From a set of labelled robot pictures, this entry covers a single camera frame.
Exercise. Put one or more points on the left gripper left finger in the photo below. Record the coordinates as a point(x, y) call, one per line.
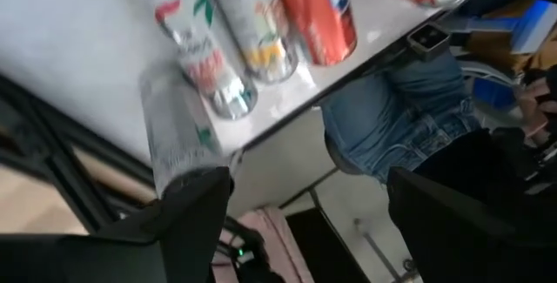
point(130, 248)

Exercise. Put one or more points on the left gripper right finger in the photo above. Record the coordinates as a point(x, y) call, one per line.
point(478, 248)

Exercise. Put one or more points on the person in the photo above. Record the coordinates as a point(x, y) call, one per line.
point(391, 117)

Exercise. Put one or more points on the blue white cardboard box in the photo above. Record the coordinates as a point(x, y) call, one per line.
point(528, 26)

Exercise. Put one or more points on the white Celsius can orange print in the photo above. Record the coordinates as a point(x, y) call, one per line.
point(257, 26)

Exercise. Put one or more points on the small gray camera box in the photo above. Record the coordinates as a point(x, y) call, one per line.
point(428, 39)

